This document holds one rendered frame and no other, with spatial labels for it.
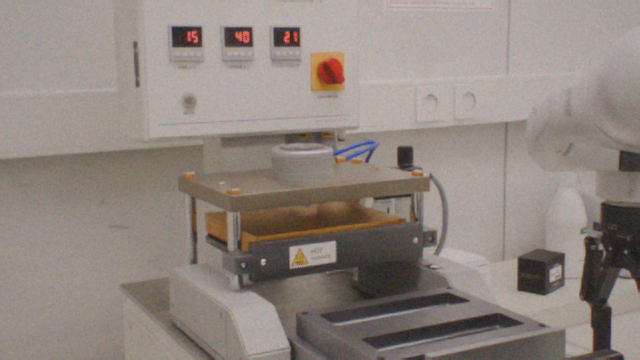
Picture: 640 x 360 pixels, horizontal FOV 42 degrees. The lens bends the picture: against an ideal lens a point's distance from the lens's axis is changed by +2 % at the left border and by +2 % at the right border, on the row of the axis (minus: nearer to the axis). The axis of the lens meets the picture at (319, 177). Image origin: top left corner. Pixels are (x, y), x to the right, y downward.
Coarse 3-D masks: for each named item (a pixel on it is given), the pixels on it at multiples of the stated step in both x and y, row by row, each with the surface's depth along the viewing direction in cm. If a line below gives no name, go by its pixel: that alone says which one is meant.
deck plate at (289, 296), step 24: (120, 288) 123; (144, 288) 121; (168, 288) 121; (264, 288) 120; (288, 288) 120; (312, 288) 119; (336, 288) 119; (144, 312) 112; (168, 312) 110; (288, 312) 109
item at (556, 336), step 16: (288, 336) 88; (512, 336) 75; (528, 336) 75; (544, 336) 76; (560, 336) 77; (304, 352) 84; (320, 352) 83; (432, 352) 71; (448, 352) 71; (464, 352) 72; (480, 352) 73; (496, 352) 74; (512, 352) 74; (528, 352) 75; (544, 352) 76; (560, 352) 77
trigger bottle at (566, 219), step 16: (560, 176) 173; (576, 176) 173; (560, 192) 173; (576, 192) 173; (560, 208) 172; (576, 208) 171; (560, 224) 172; (576, 224) 171; (560, 240) 172; (576, 240) 172; (576, 256) 172; (576, 272) 173
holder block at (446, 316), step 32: (448, 288) 95; (320, 320) 85; (352, 320) 89; (384, 320) 84; (416, 320) 84; (448, 320) 84; (480, 320) 86; (512, 320) 85; (352, 352) 77; (384, 352) 76; (416, 352) 75
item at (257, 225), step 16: (272, 208) 111; (288, 208) 111; (304, 208) 105; (320, 208) 111; (336, 208) 111; (352, 208) 111; (368, 208) 111; (208, 224) 108; (224, 224) 103; (256, 224) 101; (272, 224) 101; (288, 224) 101; (304, 224) 101; (320, 224) 101; (336, 224) 101; (352, 224) 101; (368, 224) 101; (208, 240) 109; (224, 240) 104; (256, 240) 95
